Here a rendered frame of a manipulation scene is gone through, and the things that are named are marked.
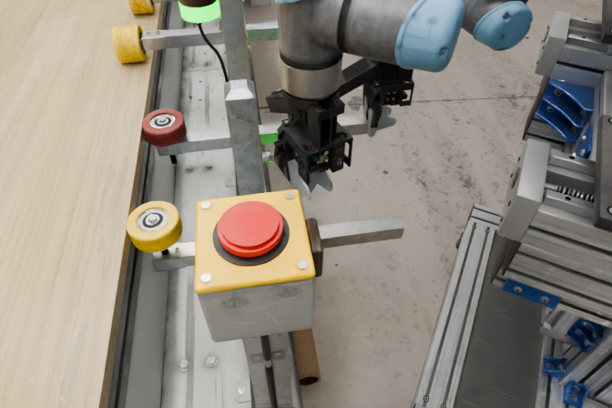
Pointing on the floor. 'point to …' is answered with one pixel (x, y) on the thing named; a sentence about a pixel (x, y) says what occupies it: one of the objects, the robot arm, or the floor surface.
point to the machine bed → (136, 393)
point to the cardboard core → (306, 357)
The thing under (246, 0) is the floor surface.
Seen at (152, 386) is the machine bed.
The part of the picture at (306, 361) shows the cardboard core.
